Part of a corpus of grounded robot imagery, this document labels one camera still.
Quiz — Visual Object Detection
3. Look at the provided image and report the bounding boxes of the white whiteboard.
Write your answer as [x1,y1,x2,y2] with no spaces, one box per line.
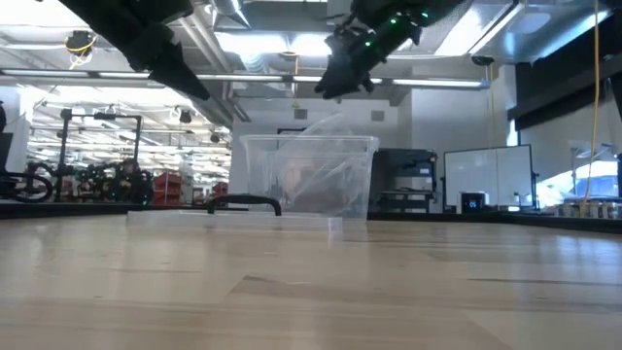
[442,144,536,211]

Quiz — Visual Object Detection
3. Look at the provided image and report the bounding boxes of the long ceiling light bar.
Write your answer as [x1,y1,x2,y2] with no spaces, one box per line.
[0,67,493,91]

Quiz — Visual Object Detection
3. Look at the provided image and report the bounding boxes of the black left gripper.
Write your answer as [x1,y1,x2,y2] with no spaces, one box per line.
[72,0,212,102]

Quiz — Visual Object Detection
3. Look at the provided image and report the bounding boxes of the black wheel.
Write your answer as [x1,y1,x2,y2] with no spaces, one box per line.
[0,161,57,204]

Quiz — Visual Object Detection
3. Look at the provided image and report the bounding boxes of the red parts shelf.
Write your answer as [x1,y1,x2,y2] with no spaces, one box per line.
[151,170,186,206]

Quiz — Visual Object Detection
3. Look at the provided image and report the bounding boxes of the black device with blue display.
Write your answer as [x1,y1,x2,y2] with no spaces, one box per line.
[458,191,488,214]

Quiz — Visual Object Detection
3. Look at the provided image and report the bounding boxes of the distant black robot arms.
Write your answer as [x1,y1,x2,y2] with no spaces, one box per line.
[75,155,154,206]

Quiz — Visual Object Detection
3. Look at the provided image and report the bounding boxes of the tan elastic bandage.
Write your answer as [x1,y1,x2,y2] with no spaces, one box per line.
[286,164,357,216]

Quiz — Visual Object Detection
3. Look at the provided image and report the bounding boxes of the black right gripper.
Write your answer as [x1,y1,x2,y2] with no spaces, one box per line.
[314,23,425,101]

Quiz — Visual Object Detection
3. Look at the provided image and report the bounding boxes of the black cabinet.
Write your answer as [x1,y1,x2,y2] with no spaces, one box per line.
[366,147,439,213]

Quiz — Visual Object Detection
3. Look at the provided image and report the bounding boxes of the clear lid with black handle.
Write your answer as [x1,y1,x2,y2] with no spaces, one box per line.
[125,193,344,232]

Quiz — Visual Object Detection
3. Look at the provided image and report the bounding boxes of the clear plastic storage box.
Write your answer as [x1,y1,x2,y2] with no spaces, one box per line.
[239,133,381,221]

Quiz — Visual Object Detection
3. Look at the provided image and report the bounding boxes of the ceiling reel with yellow cable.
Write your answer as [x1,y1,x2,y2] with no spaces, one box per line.
[64,29,99,70]

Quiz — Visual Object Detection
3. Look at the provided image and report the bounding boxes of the clear plastic bag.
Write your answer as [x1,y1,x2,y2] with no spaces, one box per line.
[271,111,371,218]

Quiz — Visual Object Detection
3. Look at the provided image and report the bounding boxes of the black metal frame rig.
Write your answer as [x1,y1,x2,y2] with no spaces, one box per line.
[57,108,145,203]

